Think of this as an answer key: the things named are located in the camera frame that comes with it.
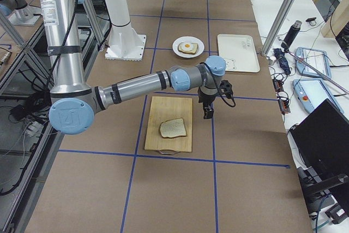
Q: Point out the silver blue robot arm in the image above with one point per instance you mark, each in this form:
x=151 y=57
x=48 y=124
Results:
x=75 y=103
x=20 y=13

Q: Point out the fried egg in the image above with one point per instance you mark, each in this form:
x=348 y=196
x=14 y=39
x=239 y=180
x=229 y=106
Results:
x=186 y=47

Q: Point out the near blue teach pendant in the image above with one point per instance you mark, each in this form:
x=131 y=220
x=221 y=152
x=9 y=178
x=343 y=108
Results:
x=312 y=92

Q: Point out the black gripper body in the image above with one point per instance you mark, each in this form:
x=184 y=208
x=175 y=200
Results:
x=206 y=99

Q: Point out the small metal cup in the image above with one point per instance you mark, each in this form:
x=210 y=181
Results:
x=271 y=60

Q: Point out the folded dark blue umbrella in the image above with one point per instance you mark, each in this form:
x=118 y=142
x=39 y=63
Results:
x=283 y=63

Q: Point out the cream bear tray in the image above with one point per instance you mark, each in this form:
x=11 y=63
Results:
x=239 y=53

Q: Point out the black water bottle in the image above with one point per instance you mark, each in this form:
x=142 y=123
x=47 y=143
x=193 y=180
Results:
x=291 y=34

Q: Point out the black laptop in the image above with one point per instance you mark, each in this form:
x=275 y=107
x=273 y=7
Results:
x=322 y=141

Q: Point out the bread slice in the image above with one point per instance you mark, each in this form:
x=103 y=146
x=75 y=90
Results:
x=190 y=53
x=173 y=128

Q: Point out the aluminium frame post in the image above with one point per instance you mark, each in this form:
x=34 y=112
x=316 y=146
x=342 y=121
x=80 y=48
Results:
x=279 y=20

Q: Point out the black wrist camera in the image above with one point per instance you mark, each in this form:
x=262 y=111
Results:
x=226 y=89

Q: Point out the white round plate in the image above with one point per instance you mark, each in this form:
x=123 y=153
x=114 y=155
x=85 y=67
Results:
x=191 y=40

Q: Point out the blue teach pendant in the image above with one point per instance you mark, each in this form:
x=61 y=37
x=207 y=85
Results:
x=312 y=92
x=316 y=58

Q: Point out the far blue teach pendant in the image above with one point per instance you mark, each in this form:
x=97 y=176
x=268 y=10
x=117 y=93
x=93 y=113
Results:
x=316 y=58

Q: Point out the white camera pedestal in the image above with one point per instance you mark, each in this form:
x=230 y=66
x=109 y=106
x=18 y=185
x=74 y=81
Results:
x=124 y=42

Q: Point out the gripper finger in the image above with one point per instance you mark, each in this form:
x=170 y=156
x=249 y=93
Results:
x=210 y=112
x=206 y=110

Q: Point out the wooden cutting board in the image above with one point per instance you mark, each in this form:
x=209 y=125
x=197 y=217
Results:
x=163 y=109

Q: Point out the bread slice under egg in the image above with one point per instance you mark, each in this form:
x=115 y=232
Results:
x=190 y=53

